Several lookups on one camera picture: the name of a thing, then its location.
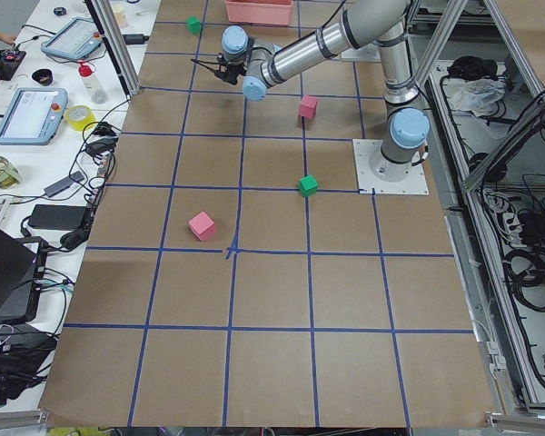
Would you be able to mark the green cube near arm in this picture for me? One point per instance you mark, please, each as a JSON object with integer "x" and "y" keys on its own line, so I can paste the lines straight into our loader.
{"x": 308, "y": 185}

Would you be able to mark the teach pendant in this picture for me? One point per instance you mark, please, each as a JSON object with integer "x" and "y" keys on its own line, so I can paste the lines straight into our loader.
{"x": 33, "y": 116}
{"x": 75, "y": 41}

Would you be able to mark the upper teach pendant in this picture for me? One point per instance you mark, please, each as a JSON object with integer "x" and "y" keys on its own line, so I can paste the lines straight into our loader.
{"x": 75, "y": 41}

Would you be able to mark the pink cube centre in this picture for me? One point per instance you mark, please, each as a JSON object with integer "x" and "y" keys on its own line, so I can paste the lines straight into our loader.
{"x": 307, "y": 110}

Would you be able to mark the lower teach pendant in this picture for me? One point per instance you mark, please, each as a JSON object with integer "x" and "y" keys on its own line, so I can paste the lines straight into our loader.
{"x": 33, "y": 116}

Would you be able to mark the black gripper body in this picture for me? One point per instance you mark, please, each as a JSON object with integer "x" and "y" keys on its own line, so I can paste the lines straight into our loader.
{"x": 231, "y": 75}

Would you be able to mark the pink plastic tray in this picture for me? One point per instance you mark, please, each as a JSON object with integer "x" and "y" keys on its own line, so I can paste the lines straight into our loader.
{"x": 269, "y": 12}

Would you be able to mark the black laptop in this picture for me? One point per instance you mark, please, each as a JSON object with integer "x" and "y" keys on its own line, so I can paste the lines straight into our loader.
{"x": 22, "y": 267}

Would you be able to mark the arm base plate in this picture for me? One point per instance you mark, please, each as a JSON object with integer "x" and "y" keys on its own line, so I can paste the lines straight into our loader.
{"x": 368, "y": 53}
{"x": 376, "y": 175}

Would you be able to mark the red capped squeeze bottle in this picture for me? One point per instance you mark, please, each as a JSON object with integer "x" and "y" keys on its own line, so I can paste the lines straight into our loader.
{"x": 91, "y": 83}

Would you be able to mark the pink cube near edge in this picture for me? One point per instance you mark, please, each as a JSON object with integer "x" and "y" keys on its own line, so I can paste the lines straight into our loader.
{"x": 203, "y": 226}

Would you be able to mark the aluminium frame post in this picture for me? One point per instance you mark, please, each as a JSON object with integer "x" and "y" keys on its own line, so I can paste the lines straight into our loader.
{"x": 102, "y": 14}

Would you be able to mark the white crumpled cloth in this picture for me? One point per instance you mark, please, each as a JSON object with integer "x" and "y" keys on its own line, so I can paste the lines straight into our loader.
{"x": 480, "y": 97}

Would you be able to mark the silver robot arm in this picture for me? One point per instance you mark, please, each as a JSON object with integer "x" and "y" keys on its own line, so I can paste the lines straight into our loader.
{"x": 258, "y": 65}

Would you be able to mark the yellow tape roll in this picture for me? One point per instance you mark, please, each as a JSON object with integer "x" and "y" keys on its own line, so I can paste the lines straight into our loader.
{"x": 80, "y": 117}

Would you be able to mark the green cube near tray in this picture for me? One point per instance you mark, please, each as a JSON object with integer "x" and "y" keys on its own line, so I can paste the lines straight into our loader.
{"x": 194, "y": 25}

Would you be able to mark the black bowl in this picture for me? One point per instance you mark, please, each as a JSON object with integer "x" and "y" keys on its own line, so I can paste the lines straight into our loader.
{"x": 43, "y": 76}

